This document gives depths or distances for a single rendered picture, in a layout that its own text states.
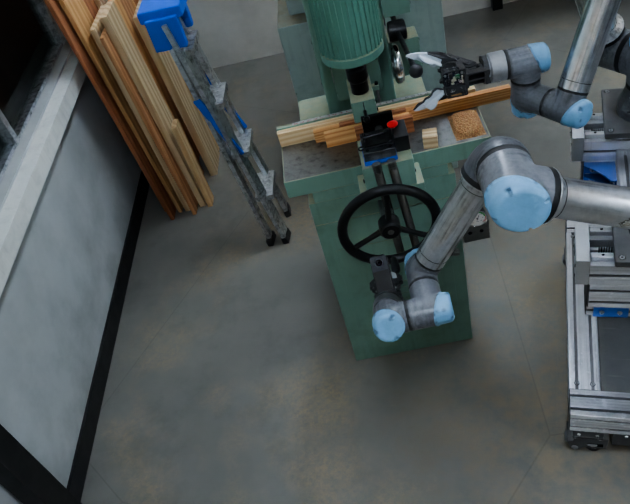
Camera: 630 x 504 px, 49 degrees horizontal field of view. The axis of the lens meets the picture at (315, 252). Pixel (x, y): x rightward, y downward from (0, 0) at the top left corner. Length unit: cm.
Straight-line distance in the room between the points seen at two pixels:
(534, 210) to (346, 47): 74
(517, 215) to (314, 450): 135
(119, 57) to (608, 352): 219
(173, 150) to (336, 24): 164
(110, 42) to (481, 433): 208
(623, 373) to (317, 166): 112
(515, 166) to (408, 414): 129
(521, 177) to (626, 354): 110
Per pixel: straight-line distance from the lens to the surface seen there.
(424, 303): 166
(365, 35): 190
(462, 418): 248
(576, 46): 185
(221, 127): 280
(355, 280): 232
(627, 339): 242
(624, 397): 227
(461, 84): 184
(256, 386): 270
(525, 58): 187
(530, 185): 139
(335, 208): 209
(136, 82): 317
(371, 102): 203
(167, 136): 330
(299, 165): 207
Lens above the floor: 213
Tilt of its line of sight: 44 degrees down
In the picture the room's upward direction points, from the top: 18 degrees counter-clockwise
